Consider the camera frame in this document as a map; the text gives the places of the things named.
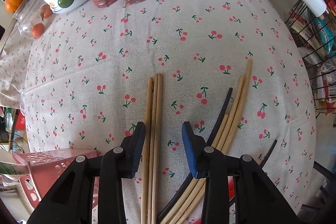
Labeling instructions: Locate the pink perforated utensil basket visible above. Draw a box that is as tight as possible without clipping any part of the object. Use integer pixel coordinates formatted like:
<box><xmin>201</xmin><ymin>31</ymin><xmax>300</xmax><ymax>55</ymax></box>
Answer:
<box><xmin>12</xmin><ymin>148</ymin><xmax>98</xmax><ymax>209</ymax></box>

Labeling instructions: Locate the clear jar with small oranges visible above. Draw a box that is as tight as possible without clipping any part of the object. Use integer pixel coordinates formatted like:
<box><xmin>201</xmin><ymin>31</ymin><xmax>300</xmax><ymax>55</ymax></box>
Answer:
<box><xmin>14</xmin><ymin>0</ymin><xmax>56</xmax><ymax>39</ymax></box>

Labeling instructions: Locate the cherry print tablecloth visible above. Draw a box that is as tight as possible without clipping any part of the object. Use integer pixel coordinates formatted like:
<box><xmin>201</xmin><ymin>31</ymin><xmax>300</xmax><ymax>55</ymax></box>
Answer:
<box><xmin>1</xmin><ymin>0</ymin><xmax>316</xmax><ymax>212</ymax></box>

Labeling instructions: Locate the black wire storage rack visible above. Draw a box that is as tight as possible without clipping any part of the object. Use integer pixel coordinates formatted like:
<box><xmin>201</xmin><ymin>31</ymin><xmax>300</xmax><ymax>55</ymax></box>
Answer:
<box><xmin>285</xmin><ymin>0</ymin><xmax>335</xmax><ymax>115</ymax></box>

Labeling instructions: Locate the light bamboo chopstick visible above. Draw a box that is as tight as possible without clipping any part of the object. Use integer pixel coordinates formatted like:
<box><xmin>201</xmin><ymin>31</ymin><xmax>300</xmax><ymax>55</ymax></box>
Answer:
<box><xmin>159</xmin><ymin>114</ymin><xmax>230</xmax><ymax>223</ymax></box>
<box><xmin>175</xmin><ymin>58</ymin><xmax>253</xmax><ymax>224</ymax></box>
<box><xmin>161</xmin><ymin>75</ymin><xmax>245</xmax><ymax>223</ymax></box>

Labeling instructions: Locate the brown wooden chopstick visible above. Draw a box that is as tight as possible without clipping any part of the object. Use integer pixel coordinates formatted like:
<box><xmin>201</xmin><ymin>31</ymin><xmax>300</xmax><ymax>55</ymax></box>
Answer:
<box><xmin>141</xmin><ymin>77</ymin><xmax>153</xmax><ymax>224</ymax></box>
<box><xmin>147</xmin><ymin>74</ymin><xmax>159</xmax><ymax>223</ymax></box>
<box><xmin>151</xmin><ymin>74</ymin><xmax>163</xmax><ymax>223</ymax></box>

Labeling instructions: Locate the red plastic spoon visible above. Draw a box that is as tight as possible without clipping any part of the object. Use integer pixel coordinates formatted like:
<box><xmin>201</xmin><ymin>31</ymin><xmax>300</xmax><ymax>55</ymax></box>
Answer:
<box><xmin>194</xmin><ymin>176</ymin><xmax>235</xmax><ymax>224</ymax></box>

